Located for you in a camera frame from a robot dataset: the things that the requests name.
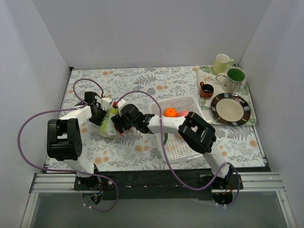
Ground fake green pear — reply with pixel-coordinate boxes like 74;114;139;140
108;107;119;116

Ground fake green cabbage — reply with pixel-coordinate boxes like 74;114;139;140
98;118;114;138

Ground clear zip top bag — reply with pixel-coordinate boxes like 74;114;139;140
104;111;120;139

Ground fake green vegetable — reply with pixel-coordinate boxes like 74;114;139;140
163;133;168;145

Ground fake orange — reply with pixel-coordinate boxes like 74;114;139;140
164;108;179;118

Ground fake peach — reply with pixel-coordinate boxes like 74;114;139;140
178;111;189;117

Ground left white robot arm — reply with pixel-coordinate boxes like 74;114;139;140
47;92;110;190

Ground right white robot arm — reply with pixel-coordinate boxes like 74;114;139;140
111;101;233;191

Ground small brown cup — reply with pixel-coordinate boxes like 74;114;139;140
199;82;214;99

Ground floral serving tray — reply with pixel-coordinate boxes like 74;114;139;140
197;66;257;126

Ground striped rim plate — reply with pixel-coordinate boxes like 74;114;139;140
210;93;251;126

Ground pale yellow mug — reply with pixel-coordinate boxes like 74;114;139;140
213;54;235;75

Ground green floral mug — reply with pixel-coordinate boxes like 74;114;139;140
216;68;245;93

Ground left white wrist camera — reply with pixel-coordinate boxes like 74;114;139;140
101;97;113;111

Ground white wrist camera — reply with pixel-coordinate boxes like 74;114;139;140
101;97;113;111
113;99;127;112

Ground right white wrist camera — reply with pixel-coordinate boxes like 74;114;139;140
113;99;127;112

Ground aluminium frame rail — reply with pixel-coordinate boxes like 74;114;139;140
21;169;297;228

